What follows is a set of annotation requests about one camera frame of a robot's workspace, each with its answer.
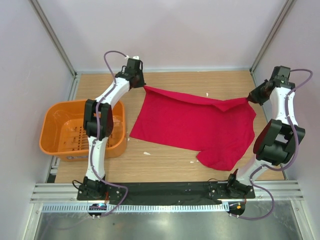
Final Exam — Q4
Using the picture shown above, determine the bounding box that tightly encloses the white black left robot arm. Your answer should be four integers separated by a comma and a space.
77, 55, 146, 201

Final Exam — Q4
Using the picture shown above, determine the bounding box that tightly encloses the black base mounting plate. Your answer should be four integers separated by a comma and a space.
76, 181, 256, 206

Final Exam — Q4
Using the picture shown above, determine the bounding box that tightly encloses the aluminium frame rail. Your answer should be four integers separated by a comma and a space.
30, 180, 304, 206

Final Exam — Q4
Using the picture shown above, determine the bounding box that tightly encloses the white slotted cable duct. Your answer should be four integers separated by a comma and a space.
42, 202, 229, 214

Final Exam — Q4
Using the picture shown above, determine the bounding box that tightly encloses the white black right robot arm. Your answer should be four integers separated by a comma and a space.
225, 66, 306, 198

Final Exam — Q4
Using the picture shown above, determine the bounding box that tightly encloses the red t shirt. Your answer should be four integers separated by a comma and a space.
130, 86, 256, 171

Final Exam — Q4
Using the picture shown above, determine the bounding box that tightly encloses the orange plastic basket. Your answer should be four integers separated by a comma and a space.
39, 100, 127, 162

